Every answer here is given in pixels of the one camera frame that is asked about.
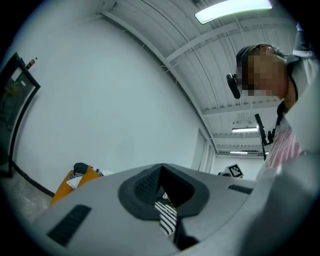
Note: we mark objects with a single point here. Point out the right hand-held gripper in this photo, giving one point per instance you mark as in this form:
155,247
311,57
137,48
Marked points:
235,171

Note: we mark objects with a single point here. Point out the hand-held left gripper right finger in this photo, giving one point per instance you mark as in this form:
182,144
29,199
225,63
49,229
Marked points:
220,200

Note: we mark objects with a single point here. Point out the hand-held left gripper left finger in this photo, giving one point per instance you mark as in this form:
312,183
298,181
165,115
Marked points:
100,212

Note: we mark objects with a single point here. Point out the long ceiling light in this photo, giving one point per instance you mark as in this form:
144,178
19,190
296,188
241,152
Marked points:
247,152
245,129
232,10

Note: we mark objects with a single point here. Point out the white cloth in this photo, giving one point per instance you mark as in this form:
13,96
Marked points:
75,182

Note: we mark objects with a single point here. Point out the blue checkered garment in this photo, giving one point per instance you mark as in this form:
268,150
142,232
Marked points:
72,175

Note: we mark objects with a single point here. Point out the person's head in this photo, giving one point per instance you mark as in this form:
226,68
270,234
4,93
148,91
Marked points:
270,75

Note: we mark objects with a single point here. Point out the person's white printed shirt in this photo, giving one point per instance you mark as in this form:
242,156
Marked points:
305,82

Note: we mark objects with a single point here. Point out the black framed glass cabinet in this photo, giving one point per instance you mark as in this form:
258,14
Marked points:
15,100

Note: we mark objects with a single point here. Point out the cola bottle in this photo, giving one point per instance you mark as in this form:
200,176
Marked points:
31,63

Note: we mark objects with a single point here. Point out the black chest mount rig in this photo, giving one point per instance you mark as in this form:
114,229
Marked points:
260,127

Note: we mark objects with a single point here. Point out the black head-worn camera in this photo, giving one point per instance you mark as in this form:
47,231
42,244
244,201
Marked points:
233,86

